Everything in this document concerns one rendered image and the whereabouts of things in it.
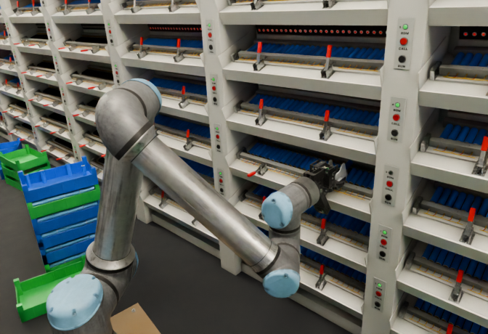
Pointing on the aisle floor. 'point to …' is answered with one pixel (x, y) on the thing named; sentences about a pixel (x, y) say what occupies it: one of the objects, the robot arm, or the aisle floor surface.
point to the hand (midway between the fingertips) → (341, 172)
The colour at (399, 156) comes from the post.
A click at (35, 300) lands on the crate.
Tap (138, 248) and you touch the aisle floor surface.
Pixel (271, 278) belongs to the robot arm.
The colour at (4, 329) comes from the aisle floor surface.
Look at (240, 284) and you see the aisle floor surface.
